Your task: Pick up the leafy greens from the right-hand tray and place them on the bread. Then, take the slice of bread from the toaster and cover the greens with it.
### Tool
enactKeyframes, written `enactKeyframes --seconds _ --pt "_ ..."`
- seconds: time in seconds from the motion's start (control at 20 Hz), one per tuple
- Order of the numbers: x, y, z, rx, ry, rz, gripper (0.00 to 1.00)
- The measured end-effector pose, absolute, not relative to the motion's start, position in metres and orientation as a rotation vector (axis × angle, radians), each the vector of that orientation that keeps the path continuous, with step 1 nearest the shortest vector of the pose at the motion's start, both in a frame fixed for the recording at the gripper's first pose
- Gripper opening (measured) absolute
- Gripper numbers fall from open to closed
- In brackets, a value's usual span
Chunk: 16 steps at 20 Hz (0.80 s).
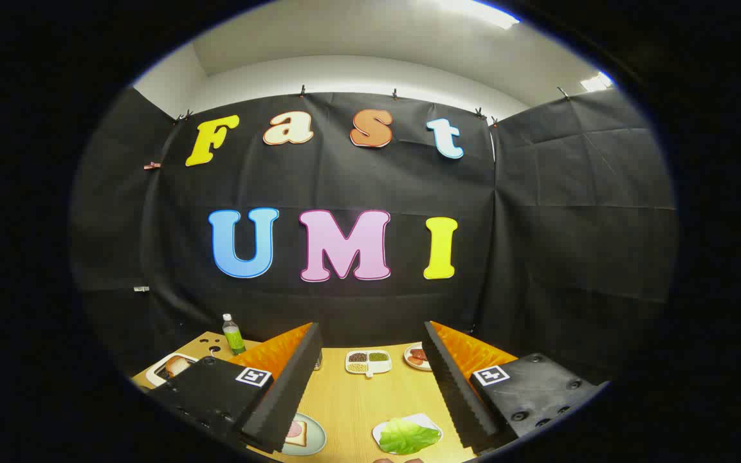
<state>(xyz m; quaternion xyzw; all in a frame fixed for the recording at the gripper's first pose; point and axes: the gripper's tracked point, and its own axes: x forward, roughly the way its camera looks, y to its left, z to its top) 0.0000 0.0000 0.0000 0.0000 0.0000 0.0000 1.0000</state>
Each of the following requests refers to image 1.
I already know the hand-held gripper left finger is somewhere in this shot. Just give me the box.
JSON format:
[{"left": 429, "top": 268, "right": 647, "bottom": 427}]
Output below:
[{"left": 149, "top": 322, "right": 324, "bottom": 455}]

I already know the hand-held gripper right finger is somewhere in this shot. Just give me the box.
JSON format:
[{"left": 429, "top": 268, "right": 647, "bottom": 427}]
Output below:
[{"left": 422, "top": 320, "right": 603, "bottom": 455}]

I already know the green lettuce leaf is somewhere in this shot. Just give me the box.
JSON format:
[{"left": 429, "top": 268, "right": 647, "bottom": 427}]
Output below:
[{"left": 379, "top": 418, "right": 442, "bottom": 455}]

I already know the white leaf-shaped plate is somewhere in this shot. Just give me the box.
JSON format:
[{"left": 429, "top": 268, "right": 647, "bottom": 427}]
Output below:
[{"left": 372, "top": 413, "right": 443, "bottom": 455}]

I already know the pale green round plate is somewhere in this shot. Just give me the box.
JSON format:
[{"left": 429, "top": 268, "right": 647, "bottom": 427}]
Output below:
[{"left": 280, "top": 413, "right": 327, "bottom": 457}]

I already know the small white round plate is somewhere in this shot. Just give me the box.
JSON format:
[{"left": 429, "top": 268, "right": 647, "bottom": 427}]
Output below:
[{"left": 403, "top": 342, "right": 434, "bottom": 372}]

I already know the green label water bottle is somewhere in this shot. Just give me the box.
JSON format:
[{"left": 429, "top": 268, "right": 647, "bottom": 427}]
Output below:
[{"left": 221, "top": 313, "right": 247, "bottom": 356}]

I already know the white divided dish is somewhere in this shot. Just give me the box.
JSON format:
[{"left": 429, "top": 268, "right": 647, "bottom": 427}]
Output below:
[{"left": 345, "top": 349, "right": 392, "bottom": 379}]

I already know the white toaster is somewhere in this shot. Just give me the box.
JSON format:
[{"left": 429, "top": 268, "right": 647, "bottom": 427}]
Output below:
[{"left": 145, "top": 352, "right": 199, "bottom": 388}]

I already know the ceiling light panel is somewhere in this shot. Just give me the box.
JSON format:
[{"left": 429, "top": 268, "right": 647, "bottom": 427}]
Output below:
[{"left": 580, "top": 72, "right": 614, "bottom": 93}]

